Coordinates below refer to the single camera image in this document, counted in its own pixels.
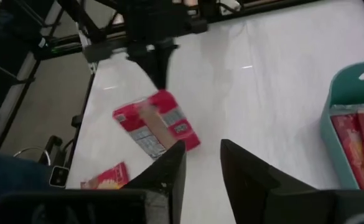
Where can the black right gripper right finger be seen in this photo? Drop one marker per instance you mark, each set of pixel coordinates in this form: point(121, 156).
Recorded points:
point(247, 180)

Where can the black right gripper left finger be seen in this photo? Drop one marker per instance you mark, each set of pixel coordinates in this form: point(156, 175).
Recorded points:
point(169, 174)

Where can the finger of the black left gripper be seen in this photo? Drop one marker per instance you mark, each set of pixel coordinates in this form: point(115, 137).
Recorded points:
point(147, 60)
point(164, 62)

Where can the teal plastic basket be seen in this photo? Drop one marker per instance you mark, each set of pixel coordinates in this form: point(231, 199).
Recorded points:
point(343, 90)

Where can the dark blue fabric item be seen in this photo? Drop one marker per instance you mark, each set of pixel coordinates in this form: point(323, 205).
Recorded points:
point(13, 174)

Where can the small table-level camera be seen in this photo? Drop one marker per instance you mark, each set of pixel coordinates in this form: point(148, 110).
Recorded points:
point(58, 176)

